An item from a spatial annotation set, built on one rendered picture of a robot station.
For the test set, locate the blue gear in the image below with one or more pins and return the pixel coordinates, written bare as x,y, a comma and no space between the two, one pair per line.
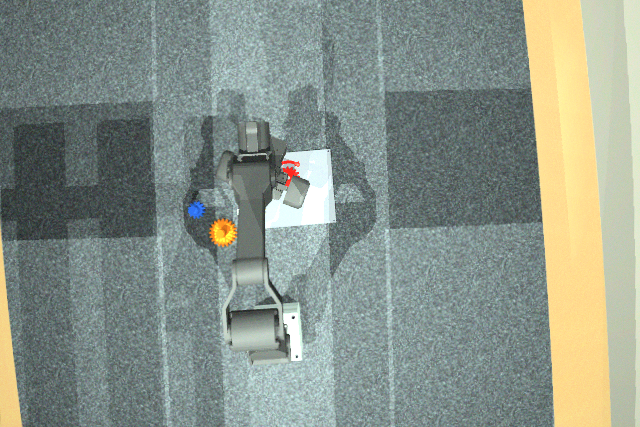
196,210

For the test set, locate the orange gear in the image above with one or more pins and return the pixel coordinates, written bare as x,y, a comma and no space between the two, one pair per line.
223,232

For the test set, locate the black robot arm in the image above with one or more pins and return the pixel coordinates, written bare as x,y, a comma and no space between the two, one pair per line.
251,174

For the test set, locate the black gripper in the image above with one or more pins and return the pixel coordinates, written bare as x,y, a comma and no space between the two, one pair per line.
296,191

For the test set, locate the red gear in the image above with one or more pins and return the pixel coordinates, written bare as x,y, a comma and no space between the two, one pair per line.
290,172

